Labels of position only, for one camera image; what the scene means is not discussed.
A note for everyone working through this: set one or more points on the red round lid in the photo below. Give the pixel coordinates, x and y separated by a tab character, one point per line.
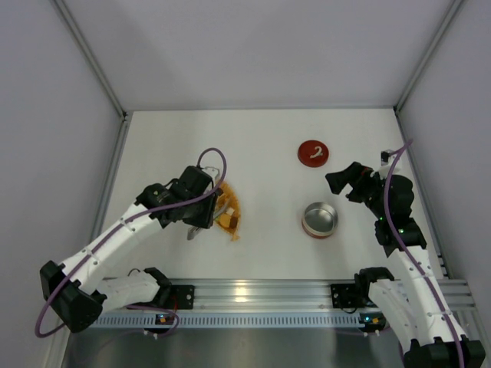
313	153

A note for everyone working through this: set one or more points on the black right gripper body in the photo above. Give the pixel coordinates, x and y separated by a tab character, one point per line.
355	184

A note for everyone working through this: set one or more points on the right aluminium frame post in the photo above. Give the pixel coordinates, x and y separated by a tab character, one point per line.
430	50

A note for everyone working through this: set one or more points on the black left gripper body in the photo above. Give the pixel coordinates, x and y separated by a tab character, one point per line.
207	215

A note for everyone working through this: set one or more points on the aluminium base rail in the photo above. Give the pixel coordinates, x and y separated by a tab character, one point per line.
221	295

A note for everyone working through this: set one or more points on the round steel lunch box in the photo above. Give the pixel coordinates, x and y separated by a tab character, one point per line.
319	220

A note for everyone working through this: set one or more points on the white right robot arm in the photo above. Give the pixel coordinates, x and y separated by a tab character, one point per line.
406	291

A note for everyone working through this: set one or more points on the woven fish-shaped basket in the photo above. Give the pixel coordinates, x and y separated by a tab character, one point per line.
228	198

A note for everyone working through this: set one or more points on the slotted grey cable duct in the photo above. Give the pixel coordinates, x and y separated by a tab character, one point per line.
193	320

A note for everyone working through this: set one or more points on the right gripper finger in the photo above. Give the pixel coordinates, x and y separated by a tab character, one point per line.
355	194
338	180

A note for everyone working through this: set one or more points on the grey aluminium frame post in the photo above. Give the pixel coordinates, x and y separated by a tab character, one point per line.
74	30

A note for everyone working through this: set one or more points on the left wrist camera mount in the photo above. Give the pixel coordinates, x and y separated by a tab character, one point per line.
213	172

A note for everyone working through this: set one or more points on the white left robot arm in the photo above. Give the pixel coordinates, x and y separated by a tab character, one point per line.
79	289

